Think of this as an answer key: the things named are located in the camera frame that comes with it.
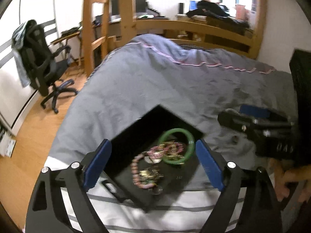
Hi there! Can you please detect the white sliding wardrobe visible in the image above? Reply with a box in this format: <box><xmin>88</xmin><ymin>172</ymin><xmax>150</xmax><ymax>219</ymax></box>
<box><xmin>0</xmin><ymin>0</ymin><xmax>59</xmax><ymax>136</ymax></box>

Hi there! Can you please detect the yellow crystal bead bracelet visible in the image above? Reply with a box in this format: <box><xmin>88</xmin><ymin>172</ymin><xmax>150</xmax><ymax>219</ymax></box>
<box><xmin>138</xmin><ymin>167</ymin><xmax>165</xmax><ymax>183</ymax></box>

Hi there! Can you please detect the wooden ladder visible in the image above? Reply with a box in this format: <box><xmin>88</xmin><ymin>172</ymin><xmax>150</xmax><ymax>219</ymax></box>
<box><xmin>82</xmin><ymin>0</ymin><xmax>114</xmax><ymax>77</ymax></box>

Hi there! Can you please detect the black jewelry box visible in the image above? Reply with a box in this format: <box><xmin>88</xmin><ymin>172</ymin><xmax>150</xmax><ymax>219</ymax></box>
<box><xmin>100</xmin><ymin>105</ymin><xmax>204</xmax><ymax>212</ymax></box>

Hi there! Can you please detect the green jade bangle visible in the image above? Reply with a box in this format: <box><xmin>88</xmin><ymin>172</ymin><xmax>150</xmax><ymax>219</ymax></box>
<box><xmin>158</xmin><ymin>128</ymin><xmax>195</xmax><ymax>165</ymax></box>

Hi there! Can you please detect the dark red bead bracelet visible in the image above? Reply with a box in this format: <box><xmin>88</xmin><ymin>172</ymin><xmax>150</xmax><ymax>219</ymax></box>
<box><xmin>145</xmin><ymin>140</ymin><xmax>187</xmax><ymax>163</ymax></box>

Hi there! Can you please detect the person's right hand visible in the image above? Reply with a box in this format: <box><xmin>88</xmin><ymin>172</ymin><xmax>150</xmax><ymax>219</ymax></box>
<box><xmin>270</xmin><ymin>158</ymin><xmax>311</xmax><ymax>203</ymax></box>

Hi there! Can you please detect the light blue garment on chair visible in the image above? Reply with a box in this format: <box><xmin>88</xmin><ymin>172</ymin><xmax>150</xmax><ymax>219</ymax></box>
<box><xmin>11</xmin><ymin>19</ymin><xmax>36</xmax><ymax>88</ymax></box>

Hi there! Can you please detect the pile of dark clothes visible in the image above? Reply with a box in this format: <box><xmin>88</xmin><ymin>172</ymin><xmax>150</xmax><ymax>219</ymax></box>
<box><xmin>186</xmin><ymin>0</ymin><xmax>250</xmax><ymax>28</ymax></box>

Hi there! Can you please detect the grey blue duvet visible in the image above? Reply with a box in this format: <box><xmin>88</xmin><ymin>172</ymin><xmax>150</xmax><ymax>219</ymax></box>
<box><xmin>45</xmin><ymin>34</ymin><xmax>297</xmax><ymax>169</ymax></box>

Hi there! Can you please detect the wooden desk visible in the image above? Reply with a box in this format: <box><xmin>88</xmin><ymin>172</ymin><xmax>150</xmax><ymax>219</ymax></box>
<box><xmin>49</xmin><ymin>27</ymin><xmax>82</xmax><ymax>68</ymax></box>

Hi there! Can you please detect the black computer monitor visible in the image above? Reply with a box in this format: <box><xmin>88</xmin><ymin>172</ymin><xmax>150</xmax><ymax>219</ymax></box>
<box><xmin>110</xmin><ymin>0</ymin><xmax>148</xmax><ymax>18</ymax></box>

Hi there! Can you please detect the black office chair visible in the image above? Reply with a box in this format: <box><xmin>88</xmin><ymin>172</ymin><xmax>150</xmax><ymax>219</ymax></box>
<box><xmin>20</xmin><ymin>22</ymin><xmax>78</xmax><ymax>114</ymax></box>

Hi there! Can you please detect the striped white bed sheet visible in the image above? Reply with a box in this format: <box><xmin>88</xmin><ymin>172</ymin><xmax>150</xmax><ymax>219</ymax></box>
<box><xmin>43</xmin><ymin>156</ymin><xmax>246</xmax><ymax>233</ymax></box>

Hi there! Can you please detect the wooden bed frame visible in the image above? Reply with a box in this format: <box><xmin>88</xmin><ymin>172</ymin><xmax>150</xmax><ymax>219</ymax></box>
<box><xmin>81</xmin><ymin>0</ymin><xmax>269</xmax><ymax>77</ymax></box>

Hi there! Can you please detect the pink bead bracelet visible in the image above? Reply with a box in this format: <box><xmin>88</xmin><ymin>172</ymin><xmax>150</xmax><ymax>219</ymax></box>
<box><xmin>130</xmin><ymin>151</ymin><xmax>161</xmax><ymax>190</ymax></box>

